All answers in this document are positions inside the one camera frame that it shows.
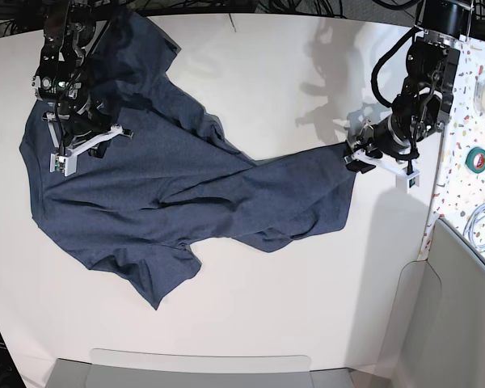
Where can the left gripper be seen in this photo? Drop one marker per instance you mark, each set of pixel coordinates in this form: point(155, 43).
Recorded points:
point(387, 145)

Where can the grey panel at bottom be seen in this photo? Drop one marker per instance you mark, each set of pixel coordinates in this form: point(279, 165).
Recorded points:
point(112, 368)

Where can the grey panel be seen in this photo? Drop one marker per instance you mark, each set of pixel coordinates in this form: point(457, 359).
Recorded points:
point(436, 333)
point(112, 368)

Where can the grey panel at right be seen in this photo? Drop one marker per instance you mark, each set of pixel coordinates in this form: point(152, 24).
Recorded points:
point(436, 333)

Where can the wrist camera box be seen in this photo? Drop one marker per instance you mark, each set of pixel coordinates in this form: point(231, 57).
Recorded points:
point(66, 165)
point(407, 181)

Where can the terrazzo patterned side surface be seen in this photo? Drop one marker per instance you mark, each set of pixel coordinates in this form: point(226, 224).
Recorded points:
point(458, 195)

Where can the dark blue t-shirt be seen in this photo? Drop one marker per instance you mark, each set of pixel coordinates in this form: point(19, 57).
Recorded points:
point(137, 210)

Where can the green tape roll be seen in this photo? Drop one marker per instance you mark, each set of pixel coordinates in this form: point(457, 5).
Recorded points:
point(475, 160)

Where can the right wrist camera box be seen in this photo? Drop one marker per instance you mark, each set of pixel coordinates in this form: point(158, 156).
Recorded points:
point(66, 165)

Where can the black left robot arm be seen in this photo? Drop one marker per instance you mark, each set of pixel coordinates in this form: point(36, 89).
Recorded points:
point(424, 103)

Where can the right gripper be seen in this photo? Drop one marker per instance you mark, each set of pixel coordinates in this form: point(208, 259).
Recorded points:
point(92, 130)

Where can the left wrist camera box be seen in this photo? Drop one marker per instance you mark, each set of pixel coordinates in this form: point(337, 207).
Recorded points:
point(407, 181)

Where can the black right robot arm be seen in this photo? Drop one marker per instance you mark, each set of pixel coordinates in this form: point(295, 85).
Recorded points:
point(64, 79)

